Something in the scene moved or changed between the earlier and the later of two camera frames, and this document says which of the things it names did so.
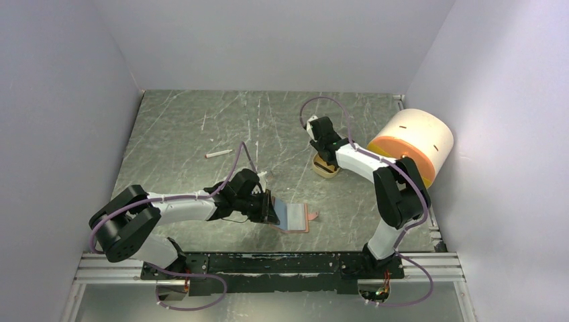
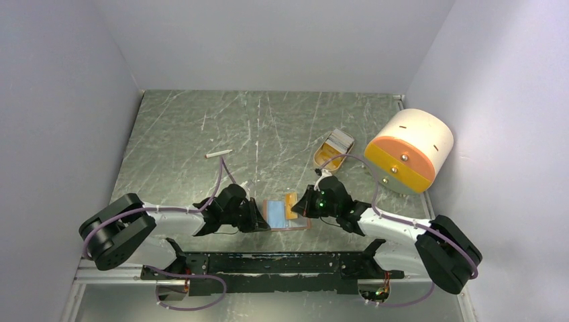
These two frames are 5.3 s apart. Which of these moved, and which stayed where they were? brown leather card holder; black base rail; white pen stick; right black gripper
Moved: right black gripper
Stayed: white pen stick; brown leather card holder; black base rail
